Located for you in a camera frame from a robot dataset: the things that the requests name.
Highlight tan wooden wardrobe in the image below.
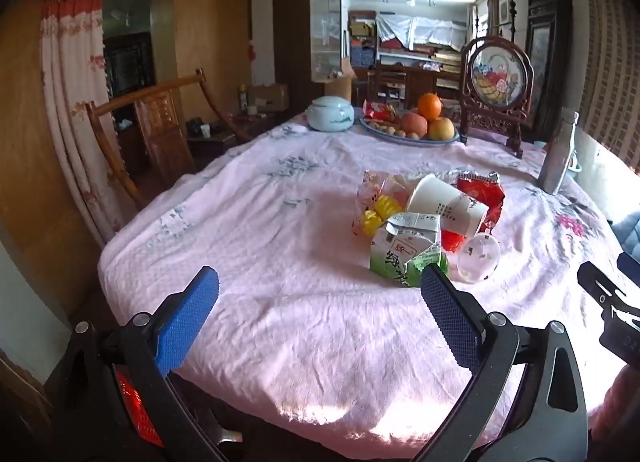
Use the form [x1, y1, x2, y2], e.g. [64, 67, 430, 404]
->
[150, 0, 253, 107]

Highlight pink floral tablecloth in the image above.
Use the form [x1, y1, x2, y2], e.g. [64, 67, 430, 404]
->
[97, 114, 626, 460]

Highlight blue rimmed fruit plate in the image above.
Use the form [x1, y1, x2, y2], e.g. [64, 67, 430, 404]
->
[359, 117, 461, 145]

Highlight red foam fruit net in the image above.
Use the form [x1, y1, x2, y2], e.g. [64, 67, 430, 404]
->
[440, 229, 466, 253]

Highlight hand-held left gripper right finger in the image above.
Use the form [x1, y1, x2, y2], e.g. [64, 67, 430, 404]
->
[415, 264, 590, 462]

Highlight person's right forearm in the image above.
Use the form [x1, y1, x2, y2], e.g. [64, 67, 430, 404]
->
[587, 367, 640, 462]

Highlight cluttered storage shelves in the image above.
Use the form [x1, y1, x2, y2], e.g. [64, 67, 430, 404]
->
[347, 9, 476, 90]

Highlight red foil snack bag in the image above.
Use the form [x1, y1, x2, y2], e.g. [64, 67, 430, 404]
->
[440, 169, 506, 235]

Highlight white red floral curtain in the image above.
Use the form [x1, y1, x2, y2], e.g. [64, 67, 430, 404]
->
[39, 0, 126, 247]

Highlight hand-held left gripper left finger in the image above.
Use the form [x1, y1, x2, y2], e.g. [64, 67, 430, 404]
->
[47, 265, 241, 462]

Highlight green drink carton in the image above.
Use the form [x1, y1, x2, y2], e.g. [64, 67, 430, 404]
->
[369, 212, 449, 289]

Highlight small red snack packet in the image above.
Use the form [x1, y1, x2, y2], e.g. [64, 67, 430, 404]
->
[362, 99, 401, 123]

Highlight wooden armchair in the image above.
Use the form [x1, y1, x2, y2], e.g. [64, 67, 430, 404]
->
[85, 68, 256, 213]

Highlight dark glass-door cabinet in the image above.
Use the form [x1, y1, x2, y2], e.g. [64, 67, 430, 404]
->
[272, 0, 343, 85]

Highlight clear wrapper with yellow pieces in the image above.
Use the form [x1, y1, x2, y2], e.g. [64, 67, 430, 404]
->
[351, 169, 416, 237]

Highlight white paper cup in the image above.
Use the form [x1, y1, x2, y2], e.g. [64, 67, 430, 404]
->
[405, 173, 490, 237]

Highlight dark framed standing screen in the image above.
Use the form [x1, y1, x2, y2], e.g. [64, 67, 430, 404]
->
[525, 0, 573, 143]

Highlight white cover cloth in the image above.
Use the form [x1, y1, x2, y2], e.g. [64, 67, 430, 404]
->
[375, 12, 471, 51]

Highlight wooden partition panel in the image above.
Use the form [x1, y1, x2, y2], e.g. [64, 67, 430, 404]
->
[0, 0, 103, 303]

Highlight red apple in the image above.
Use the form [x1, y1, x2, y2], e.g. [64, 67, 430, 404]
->
[399, 112, 429, 139]

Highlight orange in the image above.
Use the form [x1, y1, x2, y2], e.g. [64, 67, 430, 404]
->
[417, 92, 443, 121]

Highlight pile of brown nuts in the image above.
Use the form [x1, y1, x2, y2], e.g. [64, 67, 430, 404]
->
[367, 122, 408, 137]

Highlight metal bottle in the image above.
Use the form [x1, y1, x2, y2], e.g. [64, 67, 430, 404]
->
[537, 108, 581, 196]

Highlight pale blue ceramic jar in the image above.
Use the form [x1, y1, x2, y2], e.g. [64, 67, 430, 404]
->
[306, 96, 355, 133]

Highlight round embroidered table screen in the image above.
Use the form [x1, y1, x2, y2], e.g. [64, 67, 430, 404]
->
[459, 36, 535, 157]

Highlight cardboard box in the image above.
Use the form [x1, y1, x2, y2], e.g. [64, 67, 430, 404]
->
[249, 84, 290, 111]

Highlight low dark side table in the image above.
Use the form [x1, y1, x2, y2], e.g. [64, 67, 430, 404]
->
[186, 114, 281, 157]

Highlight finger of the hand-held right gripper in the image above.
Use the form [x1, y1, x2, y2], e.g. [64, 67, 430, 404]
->
[577, 262, 621, 303]
[616, 252, 640, 289]

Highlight clear plastic cup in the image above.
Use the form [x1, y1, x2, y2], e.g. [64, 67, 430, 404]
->
[456, 233, 502, 284]

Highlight dark wooden cabinet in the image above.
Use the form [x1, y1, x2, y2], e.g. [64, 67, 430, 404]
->
[102, 32, 156, 98]

